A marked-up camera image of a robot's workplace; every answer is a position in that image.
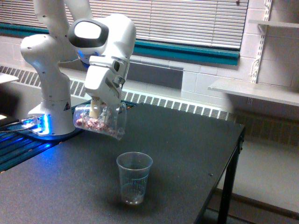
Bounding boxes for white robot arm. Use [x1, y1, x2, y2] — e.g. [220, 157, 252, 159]
[21, 0, 136, 139]

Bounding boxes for blue slotted mounting rail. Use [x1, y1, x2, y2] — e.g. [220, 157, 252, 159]
[0, 95, 138, 172]

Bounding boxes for clear cup with candies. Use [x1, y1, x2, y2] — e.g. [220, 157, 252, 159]
[73, 102, 127, 140]

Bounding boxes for upper white wall shelf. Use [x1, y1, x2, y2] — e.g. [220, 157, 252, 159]
[249, 20, 299, 34]

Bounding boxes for lower white wall shelf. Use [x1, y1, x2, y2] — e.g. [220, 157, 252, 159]
[208, 79, 299, 106]

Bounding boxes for black table leg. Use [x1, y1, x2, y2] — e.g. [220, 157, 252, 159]
[217, 128, 245, 224]

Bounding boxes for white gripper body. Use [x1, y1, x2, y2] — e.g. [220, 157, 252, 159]
[85, 56, 129, 105]

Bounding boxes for white radiator vent cover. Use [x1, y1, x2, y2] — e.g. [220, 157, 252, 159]
[0, 65, 236, 121]

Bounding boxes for white shelf bracket rail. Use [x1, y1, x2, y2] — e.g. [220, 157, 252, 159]
[249, 0, 272, 84]

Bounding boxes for black cables at base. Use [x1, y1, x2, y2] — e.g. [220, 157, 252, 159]
[0, 119, 26, 135]

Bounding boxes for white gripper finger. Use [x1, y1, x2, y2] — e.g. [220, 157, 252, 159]
[102, 103, 112, 126]
[89, 98, 100, 118]

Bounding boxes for white window blinds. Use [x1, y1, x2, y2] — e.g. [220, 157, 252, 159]
[0, 0, 249, 50]

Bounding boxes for white wall shelf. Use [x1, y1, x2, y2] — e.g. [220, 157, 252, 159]
[208, 79, 299, 106]
[249, 20, 299, 34]

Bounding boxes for empty clear plastic cup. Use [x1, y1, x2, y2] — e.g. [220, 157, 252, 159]
[116, 152, 153, 205]

